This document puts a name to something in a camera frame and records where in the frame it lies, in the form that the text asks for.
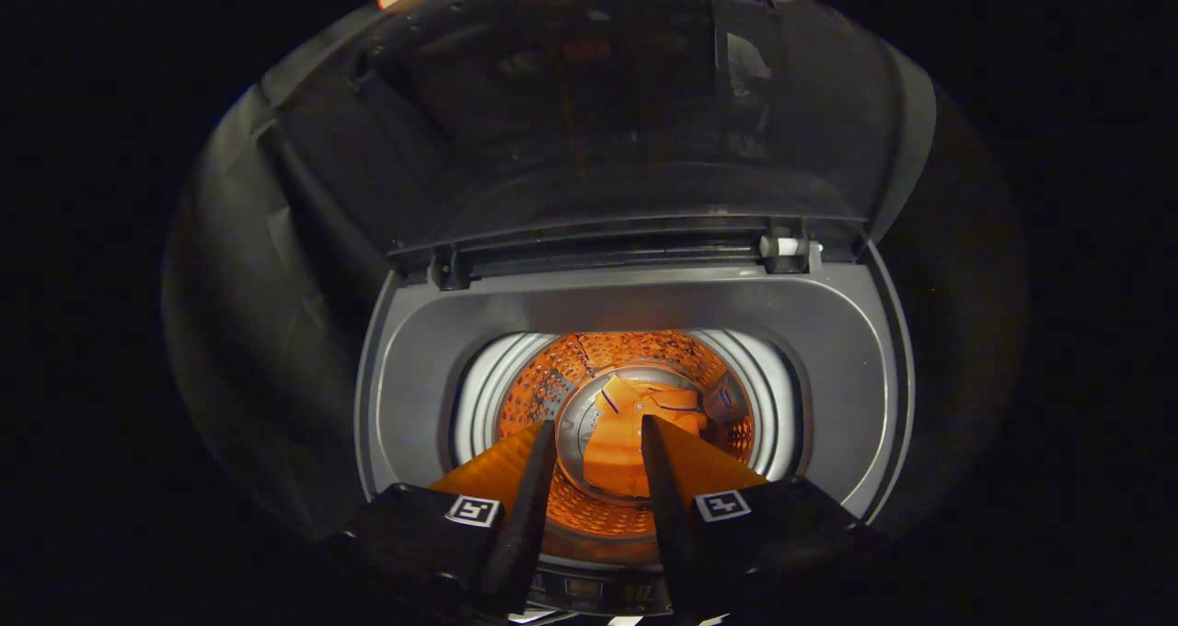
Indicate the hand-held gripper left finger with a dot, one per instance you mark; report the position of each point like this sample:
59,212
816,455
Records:
529,515

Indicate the yellow polo shirt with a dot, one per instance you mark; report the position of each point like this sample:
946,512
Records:
617,442

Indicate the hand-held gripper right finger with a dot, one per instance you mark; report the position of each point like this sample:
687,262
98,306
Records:
667,515

